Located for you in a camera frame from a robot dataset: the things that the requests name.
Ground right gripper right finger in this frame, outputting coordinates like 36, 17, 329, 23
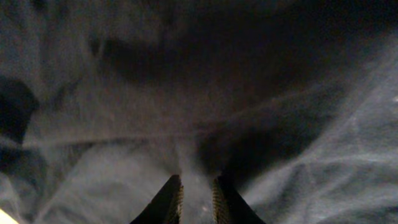
212, 175, 266, 224

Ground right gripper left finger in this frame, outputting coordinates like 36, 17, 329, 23
130, 175, 184, 224

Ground navy blue shorts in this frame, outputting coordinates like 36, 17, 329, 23
1, 1, 397, 223

